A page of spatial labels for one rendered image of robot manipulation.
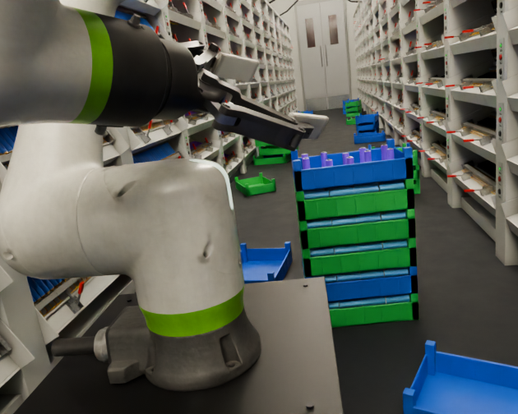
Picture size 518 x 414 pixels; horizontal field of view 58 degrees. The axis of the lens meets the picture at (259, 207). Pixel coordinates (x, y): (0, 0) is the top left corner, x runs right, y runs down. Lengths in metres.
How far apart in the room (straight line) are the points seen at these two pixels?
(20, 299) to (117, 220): 0.74
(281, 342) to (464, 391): 0.60
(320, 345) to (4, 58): 0.45
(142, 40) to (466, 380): 0.98
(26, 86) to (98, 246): 0.22
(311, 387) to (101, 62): 0.38
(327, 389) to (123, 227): 0.27
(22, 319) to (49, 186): 0.70
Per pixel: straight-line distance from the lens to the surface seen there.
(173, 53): 0.45
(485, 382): 1.17
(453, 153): 2.33
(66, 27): 0.38
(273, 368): 0.57
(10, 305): 1.21
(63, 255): 0.56
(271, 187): 3.01
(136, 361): 0.60
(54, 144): 0.61
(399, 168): 1.23
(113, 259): 0.54
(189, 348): 0.55
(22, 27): 0.35
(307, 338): 0.62
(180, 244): 0.49
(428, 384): 1.14
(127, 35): 0.41
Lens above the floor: 0.68
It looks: 15 degrees down
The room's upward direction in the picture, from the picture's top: 7 degrees counter-clockwise
